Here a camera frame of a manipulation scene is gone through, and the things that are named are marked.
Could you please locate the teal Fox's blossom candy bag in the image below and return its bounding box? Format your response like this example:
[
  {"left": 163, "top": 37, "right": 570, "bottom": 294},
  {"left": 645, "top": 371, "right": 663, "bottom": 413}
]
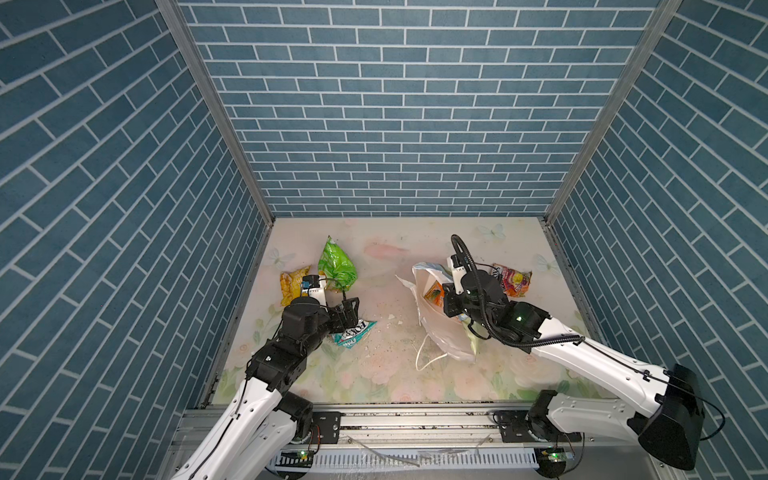
[{"left": 332, "top": 319, "right": 377, "bottom": 349}]

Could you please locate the Fox's fruits candy bag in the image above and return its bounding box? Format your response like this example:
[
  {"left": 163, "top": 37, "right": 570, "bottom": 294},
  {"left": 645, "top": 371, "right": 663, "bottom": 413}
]
[{"left": 492, "top": 264, "right": 533, "bottom": 298}]

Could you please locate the green snack bag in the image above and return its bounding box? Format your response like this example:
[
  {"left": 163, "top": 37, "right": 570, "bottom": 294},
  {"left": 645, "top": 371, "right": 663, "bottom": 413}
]
[{"left": 318, "top": 236, "right": 358, "bottom": 292}]

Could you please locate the yellow snack bag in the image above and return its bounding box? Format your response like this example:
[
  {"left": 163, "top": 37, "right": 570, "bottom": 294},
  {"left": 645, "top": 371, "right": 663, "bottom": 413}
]
[{"left": 279, "top": 265, "right": 311, "bottom": 306}]

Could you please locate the green floral paper bag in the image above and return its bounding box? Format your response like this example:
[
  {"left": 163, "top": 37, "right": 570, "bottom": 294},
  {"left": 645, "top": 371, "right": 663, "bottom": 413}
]
[{"left": 398, "top": 262, "right": 478, "bottom": 371}]

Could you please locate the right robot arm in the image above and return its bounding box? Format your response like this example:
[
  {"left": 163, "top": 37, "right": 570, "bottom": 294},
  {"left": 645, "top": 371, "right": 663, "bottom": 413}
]
[{"left": 442, "top": 271, "right": 705, "bottom": 471}]

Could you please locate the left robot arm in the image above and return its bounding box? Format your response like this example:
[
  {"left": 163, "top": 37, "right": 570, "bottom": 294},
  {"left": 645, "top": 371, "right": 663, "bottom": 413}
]
[{"left": 174, "top": 296, "right": 359, "bottom": 479}]

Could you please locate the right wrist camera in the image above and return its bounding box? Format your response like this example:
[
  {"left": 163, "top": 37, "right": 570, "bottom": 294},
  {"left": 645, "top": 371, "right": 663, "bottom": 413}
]
[{"left": 448, "top": 254, "right": 467, "bottom": 295}]

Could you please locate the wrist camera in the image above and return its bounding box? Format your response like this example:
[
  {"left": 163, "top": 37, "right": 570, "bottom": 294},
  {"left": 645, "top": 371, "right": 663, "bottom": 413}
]
[
  {"left": 448, "top": 254, "right": 467, "bottom": 295},
  {"left": 300, "top": 274, "right": 327, "bottom": 306}
]

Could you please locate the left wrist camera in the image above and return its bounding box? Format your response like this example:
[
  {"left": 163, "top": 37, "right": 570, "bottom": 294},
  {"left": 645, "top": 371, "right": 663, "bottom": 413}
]
[{"left": 300, "top": 274, "right": 327, "bottom": 306}]

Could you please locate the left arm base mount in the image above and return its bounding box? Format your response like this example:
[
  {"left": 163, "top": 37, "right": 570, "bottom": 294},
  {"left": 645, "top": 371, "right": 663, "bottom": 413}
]
[{"left": 293, "top": 411, "right": 342, "bottom": 445}]

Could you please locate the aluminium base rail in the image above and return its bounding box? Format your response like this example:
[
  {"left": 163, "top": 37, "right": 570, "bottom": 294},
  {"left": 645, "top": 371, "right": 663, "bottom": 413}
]
[{"left": 169, "top": 401, "right": 635, "bottom": 453}]

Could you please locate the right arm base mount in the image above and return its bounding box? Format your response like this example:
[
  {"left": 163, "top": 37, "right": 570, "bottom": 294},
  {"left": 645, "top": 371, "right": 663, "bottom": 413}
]
[{"left": 491, "top": 410, "right": 583, "bottom": 445}]

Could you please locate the white vented cable tray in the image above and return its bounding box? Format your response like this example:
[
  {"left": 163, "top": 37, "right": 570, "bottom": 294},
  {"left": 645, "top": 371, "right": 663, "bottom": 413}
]
[{"left": 267, "top": 447, "right": 539, "bottom": 473}]

